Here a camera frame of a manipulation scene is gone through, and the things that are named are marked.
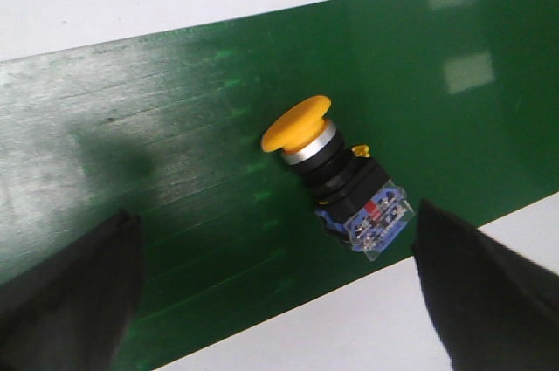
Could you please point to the yellow mushroom push button switch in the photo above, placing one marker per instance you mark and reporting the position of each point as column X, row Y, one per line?
column 355, row 199

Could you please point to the green conveyor belt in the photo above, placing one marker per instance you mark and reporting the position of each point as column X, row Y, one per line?
column 457, row 100

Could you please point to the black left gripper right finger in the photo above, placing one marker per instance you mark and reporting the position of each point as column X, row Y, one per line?
column 492, row 308

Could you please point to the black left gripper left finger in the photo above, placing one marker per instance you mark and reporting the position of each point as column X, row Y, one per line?
column 73, row 310

